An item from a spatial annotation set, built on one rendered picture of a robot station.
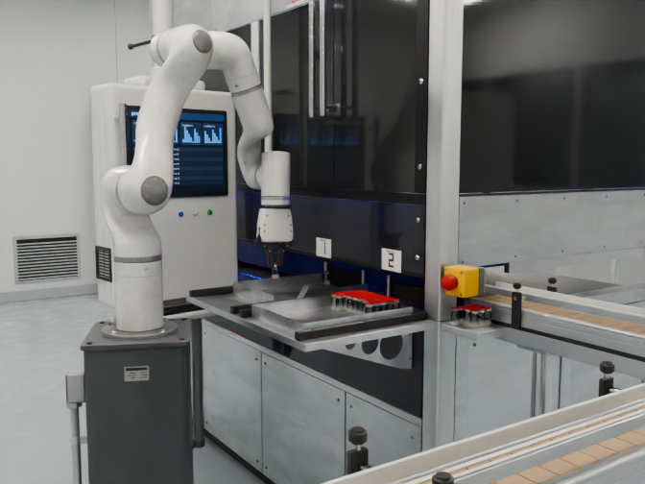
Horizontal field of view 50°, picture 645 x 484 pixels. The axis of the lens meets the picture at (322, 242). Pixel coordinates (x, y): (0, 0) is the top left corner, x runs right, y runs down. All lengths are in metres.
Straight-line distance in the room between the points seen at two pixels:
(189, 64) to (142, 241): 0.45
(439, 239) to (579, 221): 0.57
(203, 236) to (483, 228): 1.09
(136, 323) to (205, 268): 0.82
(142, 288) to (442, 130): 0.85
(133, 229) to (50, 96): 5.30
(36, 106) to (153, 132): 5.26
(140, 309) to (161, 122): 0.47
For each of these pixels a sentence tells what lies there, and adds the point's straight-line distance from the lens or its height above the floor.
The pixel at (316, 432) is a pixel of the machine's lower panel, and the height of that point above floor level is 0.39.
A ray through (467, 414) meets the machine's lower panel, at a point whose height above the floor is 0.61.
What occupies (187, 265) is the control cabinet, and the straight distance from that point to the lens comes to 2.51.
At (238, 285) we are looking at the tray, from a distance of 2.16.
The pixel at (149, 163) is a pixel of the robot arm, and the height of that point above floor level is 1.29.
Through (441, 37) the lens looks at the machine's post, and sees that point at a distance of 1.79.
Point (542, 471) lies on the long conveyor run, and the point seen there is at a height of 0.93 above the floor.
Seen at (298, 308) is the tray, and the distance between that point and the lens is 1.92.
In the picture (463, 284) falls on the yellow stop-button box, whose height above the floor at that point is 0.99.
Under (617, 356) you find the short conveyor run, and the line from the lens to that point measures 1.62.
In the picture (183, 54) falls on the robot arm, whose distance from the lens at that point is 1.77.
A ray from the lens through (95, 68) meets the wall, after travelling 7.16.
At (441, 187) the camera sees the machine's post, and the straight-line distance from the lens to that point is 1.76.
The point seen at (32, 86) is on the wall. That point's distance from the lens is 7.01.
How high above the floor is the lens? 1.29
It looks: 7 degrees down
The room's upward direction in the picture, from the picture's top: straight up
